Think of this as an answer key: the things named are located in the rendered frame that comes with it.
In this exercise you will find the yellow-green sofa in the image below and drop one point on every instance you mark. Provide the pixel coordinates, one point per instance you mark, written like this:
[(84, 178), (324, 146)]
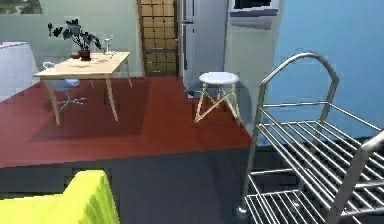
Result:
[(66, 203)]

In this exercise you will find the pale blue swivel chair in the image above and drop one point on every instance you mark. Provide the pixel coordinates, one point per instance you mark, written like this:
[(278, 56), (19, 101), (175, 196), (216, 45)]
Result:
[(63, 85)]

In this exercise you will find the dark brown bowl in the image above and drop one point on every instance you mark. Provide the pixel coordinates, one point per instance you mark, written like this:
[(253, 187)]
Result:
[(75, 55)]

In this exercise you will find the framed green wall picture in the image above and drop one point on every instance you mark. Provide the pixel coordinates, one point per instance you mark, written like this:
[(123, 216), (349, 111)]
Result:
[(20, 6)]

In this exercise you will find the clear glass bottle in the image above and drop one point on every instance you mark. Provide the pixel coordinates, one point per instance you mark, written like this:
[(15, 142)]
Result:
[(108, 46)]

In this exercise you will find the white round stool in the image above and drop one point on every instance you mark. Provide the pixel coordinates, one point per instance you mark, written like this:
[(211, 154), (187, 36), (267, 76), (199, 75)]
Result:
[(218, 78)]

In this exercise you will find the grey fridge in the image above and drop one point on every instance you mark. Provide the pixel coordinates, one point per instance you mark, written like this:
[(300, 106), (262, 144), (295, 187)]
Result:
[(200, 40)]

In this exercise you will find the dark window white frame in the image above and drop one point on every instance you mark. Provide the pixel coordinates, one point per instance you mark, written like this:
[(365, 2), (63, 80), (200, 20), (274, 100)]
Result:
[(254, 6)]

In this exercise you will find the white cloth covered furniture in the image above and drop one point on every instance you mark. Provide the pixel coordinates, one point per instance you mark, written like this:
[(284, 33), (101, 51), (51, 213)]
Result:
[(15, 68)]

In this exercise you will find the dark leafy house plant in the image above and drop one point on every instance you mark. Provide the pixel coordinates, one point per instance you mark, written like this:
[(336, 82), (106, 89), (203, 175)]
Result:
[(78, 36)]

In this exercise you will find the brown panelled room door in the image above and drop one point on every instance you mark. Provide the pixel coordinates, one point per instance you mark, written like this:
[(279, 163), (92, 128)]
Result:
[(158, 33)]

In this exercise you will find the light wooden dining table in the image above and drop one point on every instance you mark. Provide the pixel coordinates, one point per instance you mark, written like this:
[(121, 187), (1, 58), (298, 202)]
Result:
[(87, 67)]

